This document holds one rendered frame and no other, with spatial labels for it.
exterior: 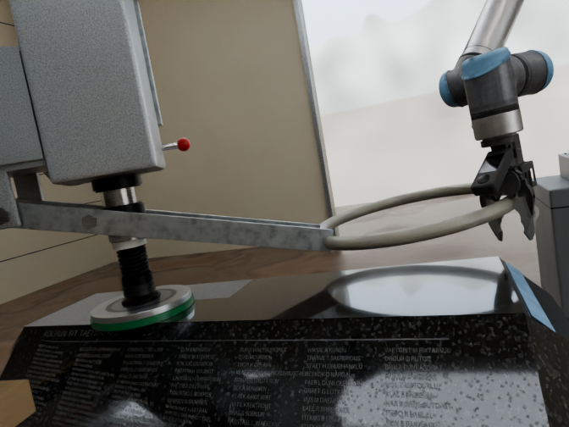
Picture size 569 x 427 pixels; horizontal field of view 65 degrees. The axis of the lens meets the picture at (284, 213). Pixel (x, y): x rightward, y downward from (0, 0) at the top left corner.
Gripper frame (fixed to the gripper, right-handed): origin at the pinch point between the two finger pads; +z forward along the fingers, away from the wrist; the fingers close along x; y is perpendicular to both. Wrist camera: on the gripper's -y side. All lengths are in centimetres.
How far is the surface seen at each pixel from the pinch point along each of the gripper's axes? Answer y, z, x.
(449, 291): -23.6, 2.9, 1.9
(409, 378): -42.6, 8.6, -1.0
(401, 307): -33.3, 2.2, 5.0
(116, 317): -64, -4, 49
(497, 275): -13.3, 3.7, -1.9
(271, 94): 305, -112, 409
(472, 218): -11.6, -7.0, 1.6
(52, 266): 45, 37, 636
